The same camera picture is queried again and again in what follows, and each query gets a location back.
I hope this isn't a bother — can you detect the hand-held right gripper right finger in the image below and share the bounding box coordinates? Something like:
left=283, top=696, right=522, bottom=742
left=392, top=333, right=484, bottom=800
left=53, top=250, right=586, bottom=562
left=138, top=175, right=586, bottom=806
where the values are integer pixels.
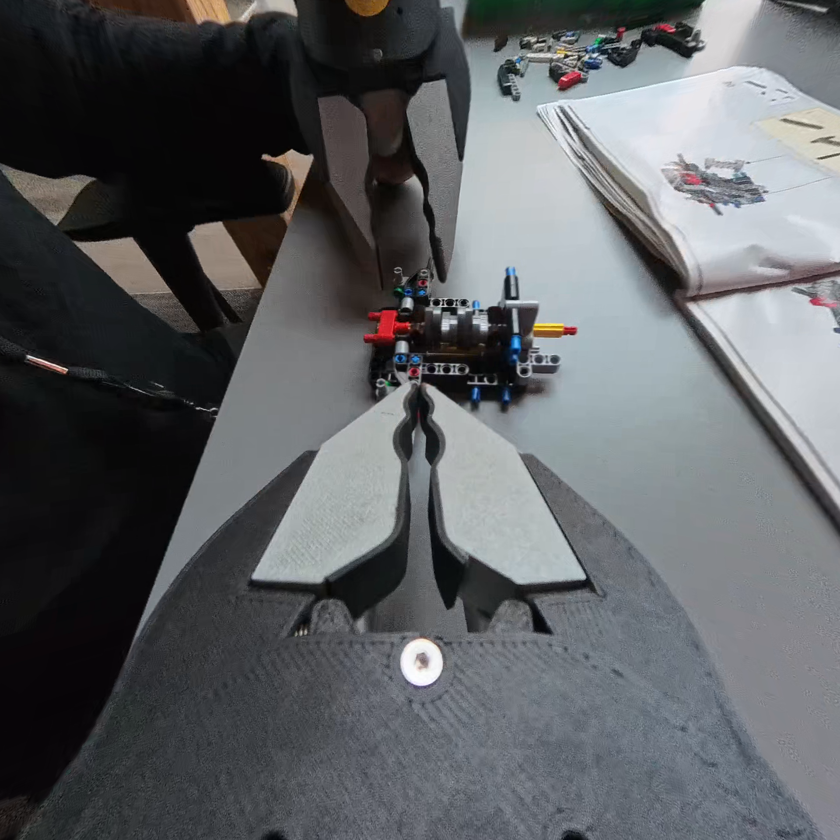
left=420, top=385, right=588, bottom=609

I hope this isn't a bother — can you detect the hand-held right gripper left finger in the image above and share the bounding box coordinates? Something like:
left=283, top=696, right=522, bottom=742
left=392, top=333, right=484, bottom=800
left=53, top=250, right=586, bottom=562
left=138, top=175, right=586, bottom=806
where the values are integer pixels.
left=251, top=382, right=421, bottom=619

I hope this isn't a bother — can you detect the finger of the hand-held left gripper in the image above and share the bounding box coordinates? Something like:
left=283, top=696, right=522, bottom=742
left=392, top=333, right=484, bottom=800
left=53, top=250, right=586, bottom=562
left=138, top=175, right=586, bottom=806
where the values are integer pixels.
left=290, top=71, right=387, bottom=291
left=406, top=25, right=472, bottom=284

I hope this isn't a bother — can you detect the lego chassis assembly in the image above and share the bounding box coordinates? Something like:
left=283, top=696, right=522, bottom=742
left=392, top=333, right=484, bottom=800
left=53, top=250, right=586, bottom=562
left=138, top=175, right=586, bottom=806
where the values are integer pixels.
left=363, top=264, right=580, bottom=414

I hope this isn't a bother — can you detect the lego instruction booklet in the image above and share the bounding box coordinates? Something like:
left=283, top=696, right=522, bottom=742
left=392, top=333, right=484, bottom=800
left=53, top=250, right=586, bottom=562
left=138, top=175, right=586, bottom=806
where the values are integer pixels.
left=537, top=66, right=840, bottom=522

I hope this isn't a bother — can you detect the pile of lego pieces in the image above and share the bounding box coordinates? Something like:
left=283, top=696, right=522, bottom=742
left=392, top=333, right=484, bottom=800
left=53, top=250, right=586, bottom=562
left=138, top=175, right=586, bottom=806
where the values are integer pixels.
left=494, top=21, right=708, bottom=101

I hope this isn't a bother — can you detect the person's left forearm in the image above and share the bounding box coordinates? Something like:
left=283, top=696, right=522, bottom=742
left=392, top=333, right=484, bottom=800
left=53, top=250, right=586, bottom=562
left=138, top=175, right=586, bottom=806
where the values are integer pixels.
left=0, top=0, right=312, bottom=227

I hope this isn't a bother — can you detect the person's left hand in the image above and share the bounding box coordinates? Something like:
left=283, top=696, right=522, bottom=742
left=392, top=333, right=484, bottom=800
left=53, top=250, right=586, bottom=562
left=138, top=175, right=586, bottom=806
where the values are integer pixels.
left=361, top=88, right=417, bottom=186

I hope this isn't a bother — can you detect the wooden table leg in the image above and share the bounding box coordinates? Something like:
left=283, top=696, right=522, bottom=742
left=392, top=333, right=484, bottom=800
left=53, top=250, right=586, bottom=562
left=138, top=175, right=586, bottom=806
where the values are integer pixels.
left=223, top=150, right=315, bottom=286

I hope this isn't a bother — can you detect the green plastic bin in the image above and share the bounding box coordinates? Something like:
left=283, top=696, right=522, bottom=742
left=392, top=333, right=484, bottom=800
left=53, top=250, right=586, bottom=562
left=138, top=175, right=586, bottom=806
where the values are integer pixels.
left=462, top=0, right=706, bottom=39

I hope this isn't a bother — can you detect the black chair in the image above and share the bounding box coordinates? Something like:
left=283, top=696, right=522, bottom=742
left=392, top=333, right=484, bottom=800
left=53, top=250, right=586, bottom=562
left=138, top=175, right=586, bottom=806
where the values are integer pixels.
left=58, top=161, right=298, bottom=334

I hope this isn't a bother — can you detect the black lanyard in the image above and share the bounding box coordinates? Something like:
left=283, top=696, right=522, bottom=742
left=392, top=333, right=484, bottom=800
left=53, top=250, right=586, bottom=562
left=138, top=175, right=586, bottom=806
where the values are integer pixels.
left=0, top=335, right=222, bottom=422

